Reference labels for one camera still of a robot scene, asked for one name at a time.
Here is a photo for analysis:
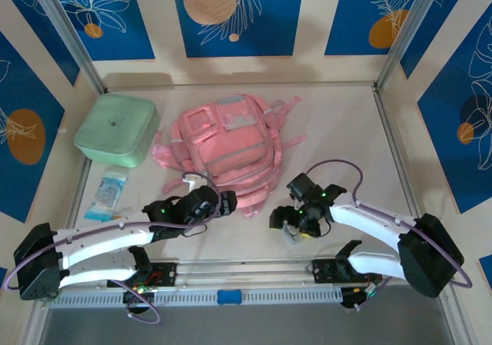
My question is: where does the aluminium side rail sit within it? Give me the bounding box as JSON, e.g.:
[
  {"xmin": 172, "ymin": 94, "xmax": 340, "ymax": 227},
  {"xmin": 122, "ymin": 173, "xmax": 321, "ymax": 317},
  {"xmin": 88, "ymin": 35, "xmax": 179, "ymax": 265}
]
[
  {"xmin": 63, "ymin": 159, "xmax": 94, "ymax": 231},
  {"xmin": 373, "ymin": 85, "xmax": 420, "ymax": 223}
]

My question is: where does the blue clip on duct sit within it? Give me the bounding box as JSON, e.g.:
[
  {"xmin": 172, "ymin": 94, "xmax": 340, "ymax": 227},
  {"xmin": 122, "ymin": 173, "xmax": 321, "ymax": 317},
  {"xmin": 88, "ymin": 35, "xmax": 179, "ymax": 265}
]
[{"xmin": 216, "ymin": 289, "xmax": 243, "ymax": 307}]

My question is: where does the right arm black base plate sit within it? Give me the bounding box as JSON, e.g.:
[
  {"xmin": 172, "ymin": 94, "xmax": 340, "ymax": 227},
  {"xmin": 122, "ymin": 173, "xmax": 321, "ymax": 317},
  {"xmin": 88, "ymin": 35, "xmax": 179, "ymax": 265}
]
[{"xmin": 311, "ymin": 258, "xmax": 381, "ymax": 284}]

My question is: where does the mint green zip case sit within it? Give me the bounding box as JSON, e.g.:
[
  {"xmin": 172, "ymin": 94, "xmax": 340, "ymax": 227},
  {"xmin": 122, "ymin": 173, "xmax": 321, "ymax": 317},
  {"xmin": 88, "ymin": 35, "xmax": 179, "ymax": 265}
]
[{"xmin": 73, "ymin": 93, "xmax": 161, "ymax": 169}]

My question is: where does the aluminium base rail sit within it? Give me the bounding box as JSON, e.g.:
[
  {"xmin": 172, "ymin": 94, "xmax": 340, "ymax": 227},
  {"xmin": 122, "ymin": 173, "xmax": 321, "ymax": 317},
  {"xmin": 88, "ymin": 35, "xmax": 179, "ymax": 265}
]
[{"xmin": 57, "ymin": 253, "xmax": 457, "ymax": 284}]

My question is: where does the grey slotted cable duct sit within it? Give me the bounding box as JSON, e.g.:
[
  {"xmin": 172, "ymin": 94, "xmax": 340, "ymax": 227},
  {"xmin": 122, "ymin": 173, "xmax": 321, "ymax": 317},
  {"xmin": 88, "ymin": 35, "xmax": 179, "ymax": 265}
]
[{"xmin": 49, "ymin": 286, "xmax": 343, "ymax": 310}]

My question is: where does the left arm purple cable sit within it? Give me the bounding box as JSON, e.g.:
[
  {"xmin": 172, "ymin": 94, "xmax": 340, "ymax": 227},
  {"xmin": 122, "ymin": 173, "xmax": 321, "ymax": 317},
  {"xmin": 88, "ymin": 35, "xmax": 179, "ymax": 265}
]
[{"xmin": 2, "ymin": 171, "xmax": 224, "ymax": 325}]

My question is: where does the pink student backpack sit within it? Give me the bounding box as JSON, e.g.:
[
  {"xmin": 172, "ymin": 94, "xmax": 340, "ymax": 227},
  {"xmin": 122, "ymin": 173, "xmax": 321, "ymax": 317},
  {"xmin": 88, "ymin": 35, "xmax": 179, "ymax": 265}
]
[{"xmin": 151, "ymin": 94, "xmax": 308, "ymax": 220}]

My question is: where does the clear plastic stationery bag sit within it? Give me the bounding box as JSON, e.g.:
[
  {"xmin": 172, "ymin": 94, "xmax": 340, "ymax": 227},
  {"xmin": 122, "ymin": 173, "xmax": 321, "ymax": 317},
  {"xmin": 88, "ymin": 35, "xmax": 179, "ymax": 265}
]
[{"xmin": 281, "ymin": 224, "xmax": 305, "ymax": 246}]

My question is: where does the aluminium frame post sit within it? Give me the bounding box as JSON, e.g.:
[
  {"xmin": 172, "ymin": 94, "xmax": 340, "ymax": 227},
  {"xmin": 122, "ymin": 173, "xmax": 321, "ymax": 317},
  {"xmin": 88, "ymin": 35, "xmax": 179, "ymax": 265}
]
[
  {"xmin": 374, "ymin": 0, "xmax": 447, "ymax": 92},
  {"xmin": 28, "ymin": 0, "xmax": 108, "ymax": 95}
]

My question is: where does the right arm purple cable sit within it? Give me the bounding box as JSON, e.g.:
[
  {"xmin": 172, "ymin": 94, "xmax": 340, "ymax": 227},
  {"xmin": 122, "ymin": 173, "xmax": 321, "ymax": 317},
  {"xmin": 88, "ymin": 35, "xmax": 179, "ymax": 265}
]
[{"xmin": 305, "ymin": 159, "xmax": 473, "ymax": 311}]

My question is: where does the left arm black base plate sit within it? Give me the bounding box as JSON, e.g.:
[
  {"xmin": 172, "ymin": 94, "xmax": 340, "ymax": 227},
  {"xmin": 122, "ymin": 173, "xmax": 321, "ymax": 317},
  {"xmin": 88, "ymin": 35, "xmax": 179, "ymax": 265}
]
[{"xmin": 115, "ymin": 260, "xmax": 178, "ymax": 288}]

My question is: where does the blue white tissue packet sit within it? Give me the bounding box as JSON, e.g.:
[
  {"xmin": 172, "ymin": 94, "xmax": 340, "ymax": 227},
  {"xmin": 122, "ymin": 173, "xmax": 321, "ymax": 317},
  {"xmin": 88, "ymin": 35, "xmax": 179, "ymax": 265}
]
[{"xmin": 83, "ymin": 165, "xmax": 130, "ymax": 222}]

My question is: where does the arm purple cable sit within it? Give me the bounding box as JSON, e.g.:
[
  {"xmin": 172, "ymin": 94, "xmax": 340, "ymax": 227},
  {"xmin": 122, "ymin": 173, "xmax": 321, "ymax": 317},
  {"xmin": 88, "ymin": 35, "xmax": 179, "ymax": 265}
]
[
  {"xmin": 305, "ymin": 159, "xmax": 473, "ymax": 311},
  {"xmin": 2, "ymin": 171, "xmax": 224, "ymax": 325}
]

